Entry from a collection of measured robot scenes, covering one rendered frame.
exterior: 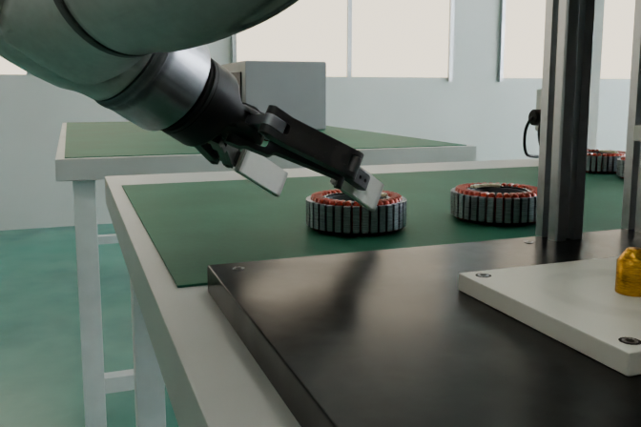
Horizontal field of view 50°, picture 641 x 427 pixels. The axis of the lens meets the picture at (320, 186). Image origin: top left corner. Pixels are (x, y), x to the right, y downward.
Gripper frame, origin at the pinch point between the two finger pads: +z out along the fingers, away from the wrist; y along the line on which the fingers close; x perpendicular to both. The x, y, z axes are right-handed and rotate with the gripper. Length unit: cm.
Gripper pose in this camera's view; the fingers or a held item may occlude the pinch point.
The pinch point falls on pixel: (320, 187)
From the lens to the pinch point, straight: 71.6
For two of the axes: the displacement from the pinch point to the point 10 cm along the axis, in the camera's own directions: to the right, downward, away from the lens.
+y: -7.3, -1.0, 6.7
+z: 5.9, 4.1, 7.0
